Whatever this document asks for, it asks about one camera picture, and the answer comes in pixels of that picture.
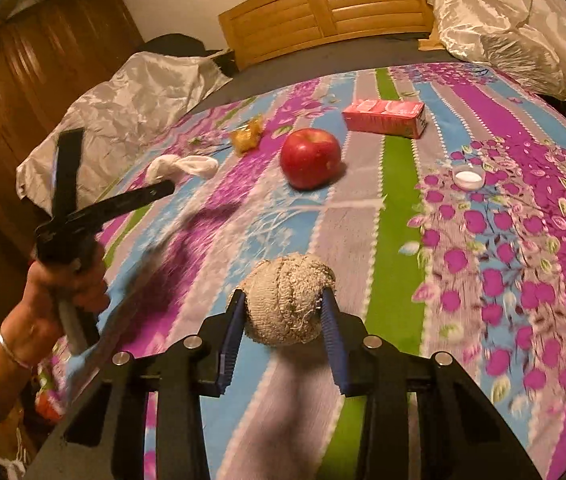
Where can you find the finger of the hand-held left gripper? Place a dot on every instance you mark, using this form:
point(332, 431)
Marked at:
point(69, 170)
point(123, 203)

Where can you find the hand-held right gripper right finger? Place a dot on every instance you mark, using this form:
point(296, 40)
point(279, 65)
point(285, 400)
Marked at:
point(335, 345)

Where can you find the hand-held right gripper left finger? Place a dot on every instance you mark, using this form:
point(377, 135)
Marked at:
point(230, 340)

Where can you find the person's left hand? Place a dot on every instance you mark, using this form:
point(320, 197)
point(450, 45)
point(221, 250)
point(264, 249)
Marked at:
point(38, 305)

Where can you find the white sock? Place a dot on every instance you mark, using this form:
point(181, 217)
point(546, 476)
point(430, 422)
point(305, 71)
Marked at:
point(180, 167)

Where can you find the large white satin cloth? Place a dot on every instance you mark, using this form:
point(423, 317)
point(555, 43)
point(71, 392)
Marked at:
point(123, 105)

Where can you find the brown wooden wardrobe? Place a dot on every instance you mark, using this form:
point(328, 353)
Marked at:
point(28, 70)

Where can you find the black bag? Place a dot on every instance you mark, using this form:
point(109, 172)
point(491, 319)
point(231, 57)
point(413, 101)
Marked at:
point(178, 45)

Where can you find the red apple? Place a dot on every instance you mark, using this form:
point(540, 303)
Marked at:
point(310, 159)

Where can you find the grey bed sheet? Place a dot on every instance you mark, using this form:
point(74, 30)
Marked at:
point(273, 75)

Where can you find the pink carton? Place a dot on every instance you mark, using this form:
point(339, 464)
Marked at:
point(383, 116)

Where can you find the wooden bed headboard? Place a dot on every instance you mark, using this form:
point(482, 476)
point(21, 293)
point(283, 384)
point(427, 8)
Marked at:
point(328, 10)

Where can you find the wooden board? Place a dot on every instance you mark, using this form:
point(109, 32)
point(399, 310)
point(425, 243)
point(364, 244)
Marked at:
point(429, 39)

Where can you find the crumpled white satin cloth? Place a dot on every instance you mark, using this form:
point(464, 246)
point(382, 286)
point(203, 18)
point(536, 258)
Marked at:
point(518, 30)

